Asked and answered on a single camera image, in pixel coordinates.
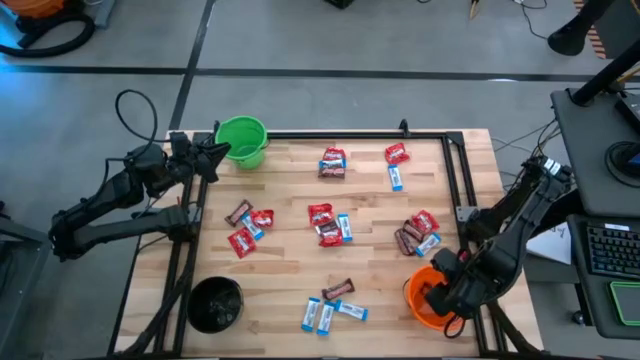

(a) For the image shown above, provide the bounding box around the grey keyboard shelf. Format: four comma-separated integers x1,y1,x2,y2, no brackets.
568,214,640,341

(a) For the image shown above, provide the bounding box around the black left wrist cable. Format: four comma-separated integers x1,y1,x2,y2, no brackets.
105,89,159,164

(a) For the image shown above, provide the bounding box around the black vacuum hose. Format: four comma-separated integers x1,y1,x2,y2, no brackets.
0,12,96,59

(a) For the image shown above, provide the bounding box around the black headset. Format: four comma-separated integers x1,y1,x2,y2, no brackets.
604,140,640,189

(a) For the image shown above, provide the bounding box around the grey metal cart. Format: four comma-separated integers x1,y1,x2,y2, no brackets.
0,199,51,351

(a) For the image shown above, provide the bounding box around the black electronic device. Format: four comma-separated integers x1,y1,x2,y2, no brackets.
613,92,640,135

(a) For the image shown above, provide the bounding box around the grey desk top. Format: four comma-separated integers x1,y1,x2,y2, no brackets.
551,88,640,217

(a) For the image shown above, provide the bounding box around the black camera stand pole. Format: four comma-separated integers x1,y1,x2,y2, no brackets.
571,39,640,107

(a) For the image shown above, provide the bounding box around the black plastic bucket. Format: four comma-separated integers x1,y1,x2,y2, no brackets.
186,275,245,335

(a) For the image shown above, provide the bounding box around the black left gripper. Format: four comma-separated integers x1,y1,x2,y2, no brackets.
182,142,232,182

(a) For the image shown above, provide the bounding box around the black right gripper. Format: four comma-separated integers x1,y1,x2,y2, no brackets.
425,248,484,319

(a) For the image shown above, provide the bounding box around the orange vacuum cleaner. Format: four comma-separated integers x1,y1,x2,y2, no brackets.
0,0,66,20

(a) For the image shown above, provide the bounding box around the white paper sheet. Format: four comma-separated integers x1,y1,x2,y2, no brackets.
527,222,573,266

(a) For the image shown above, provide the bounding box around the orange black striped mat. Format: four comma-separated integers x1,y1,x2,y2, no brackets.
573,0,609,60

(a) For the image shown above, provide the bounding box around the green-edged black pad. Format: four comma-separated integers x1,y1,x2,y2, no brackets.
608,280,640,327

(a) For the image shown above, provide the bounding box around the black backlit keyboard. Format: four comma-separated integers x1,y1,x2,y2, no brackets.
585,222,640,280

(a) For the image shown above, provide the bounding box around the green plastic monster bucket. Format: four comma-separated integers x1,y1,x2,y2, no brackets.
214,115,270,171

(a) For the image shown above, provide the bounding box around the orange plastic bucket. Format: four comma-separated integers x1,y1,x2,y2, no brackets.
403,264,467,332

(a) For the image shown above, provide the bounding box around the black aluminium table frame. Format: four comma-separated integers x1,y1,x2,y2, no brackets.
107,130,541,359

